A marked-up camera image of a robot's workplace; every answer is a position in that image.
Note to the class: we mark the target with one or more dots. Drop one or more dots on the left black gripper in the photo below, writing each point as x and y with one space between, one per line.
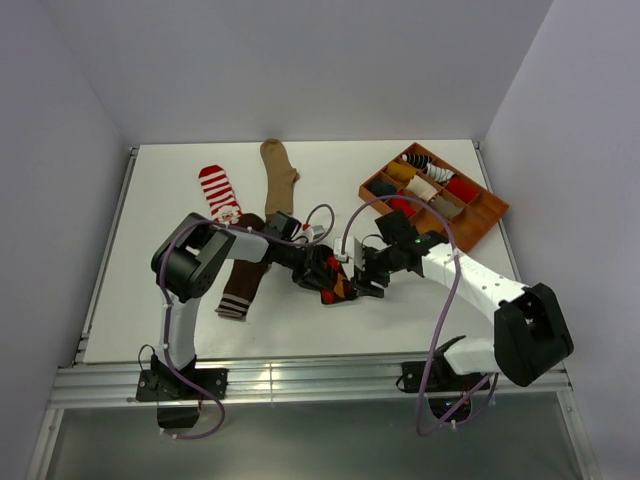
310 274

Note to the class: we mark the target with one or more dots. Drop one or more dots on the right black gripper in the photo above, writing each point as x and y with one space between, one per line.
363 278

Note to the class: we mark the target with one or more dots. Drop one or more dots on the argyle patterned sock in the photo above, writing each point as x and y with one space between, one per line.
341 289

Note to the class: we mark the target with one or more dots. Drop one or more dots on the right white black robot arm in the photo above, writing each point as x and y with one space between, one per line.
529 333

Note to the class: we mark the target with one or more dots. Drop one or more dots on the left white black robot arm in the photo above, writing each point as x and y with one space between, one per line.
187 264

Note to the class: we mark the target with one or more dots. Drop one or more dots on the brown striped cuff sock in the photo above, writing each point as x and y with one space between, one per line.
240 289

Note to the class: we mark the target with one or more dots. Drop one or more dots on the red rolled sock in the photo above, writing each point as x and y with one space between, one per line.
461 189
402 205

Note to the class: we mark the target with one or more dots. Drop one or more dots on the tan beige sock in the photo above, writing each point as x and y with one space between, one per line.
281 178

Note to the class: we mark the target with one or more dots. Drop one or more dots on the dark teal rolled sock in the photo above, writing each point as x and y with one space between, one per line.
380 188

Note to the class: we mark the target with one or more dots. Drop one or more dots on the red white striped santa sock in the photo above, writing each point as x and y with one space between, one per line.
219 195

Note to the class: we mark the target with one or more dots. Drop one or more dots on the grey rolled sock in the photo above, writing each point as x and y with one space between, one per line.
444 207

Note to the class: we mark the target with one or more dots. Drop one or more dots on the cream rolled sock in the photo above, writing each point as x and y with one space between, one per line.
422 189

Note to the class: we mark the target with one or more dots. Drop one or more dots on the orange compartment organizer tray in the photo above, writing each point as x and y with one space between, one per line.
469 227

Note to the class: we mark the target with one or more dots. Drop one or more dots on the mustard yellow rolled sock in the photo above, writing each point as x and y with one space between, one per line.
400 172

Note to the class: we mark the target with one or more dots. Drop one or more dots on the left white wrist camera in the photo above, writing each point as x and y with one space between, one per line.
311 233

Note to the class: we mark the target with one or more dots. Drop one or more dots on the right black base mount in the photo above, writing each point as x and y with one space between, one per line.
448 386

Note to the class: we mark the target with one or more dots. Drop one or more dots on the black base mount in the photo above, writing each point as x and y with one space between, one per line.
448 386
177 404

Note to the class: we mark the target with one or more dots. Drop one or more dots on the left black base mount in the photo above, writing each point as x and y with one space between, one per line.
177 404

